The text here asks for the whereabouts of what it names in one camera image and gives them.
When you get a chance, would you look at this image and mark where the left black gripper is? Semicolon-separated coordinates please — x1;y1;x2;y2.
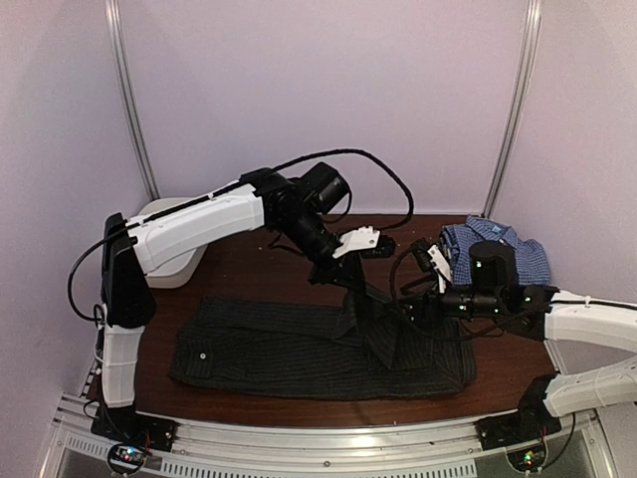
278;211;368;294

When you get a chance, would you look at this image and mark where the black pinstriped long sleeve shirt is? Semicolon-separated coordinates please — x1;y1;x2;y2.
169;294;477;400

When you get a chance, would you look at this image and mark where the blue checked shirt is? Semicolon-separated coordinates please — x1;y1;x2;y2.
441;216;551;286

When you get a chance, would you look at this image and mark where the white plastic basin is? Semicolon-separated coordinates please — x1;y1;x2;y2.
138;197;207;289

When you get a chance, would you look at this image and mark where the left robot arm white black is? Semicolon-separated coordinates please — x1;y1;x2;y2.
101;162;380;442

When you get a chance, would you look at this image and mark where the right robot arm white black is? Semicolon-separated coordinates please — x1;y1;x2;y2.
392;240;636;440

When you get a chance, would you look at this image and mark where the right circuit board with leds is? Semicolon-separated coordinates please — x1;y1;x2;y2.
507;447;547;473

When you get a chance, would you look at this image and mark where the circuit board with leds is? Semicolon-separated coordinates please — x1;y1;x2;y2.
507;447;547;473
106;443;148;474

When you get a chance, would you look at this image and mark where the left circuit board with leds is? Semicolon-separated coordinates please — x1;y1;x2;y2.
106;443;148;474

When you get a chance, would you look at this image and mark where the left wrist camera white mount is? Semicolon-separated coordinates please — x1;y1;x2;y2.
332;226;396;259

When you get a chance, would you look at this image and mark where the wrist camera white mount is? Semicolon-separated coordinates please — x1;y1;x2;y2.
419;240;452;294
332;226;396;259

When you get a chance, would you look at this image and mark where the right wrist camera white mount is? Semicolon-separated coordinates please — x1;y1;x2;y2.
419;240;452;294

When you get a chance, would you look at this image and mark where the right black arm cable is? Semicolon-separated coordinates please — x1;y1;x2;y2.
388;243;548;345

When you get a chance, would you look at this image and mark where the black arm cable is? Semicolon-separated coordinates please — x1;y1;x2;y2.
388;243;548;345
67;146;415;323

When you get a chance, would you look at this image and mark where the front aluminium rail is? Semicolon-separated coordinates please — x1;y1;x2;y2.
49;387;618;478

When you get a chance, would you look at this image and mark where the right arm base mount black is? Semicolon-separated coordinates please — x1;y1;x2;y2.
475;395;562;451

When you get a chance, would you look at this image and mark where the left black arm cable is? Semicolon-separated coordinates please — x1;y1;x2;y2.
67;146;415;323

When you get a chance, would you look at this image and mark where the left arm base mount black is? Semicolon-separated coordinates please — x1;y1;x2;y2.
90;399;177;452

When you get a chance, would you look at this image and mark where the right aluminium frame post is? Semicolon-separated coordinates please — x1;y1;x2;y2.
481;0;543;217

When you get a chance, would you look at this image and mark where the aluminium frame post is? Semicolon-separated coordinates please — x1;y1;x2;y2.
104;0;160;200
481;0;543;217

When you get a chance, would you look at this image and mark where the left aluminium frame post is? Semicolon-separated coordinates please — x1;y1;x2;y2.
104;0;160;200

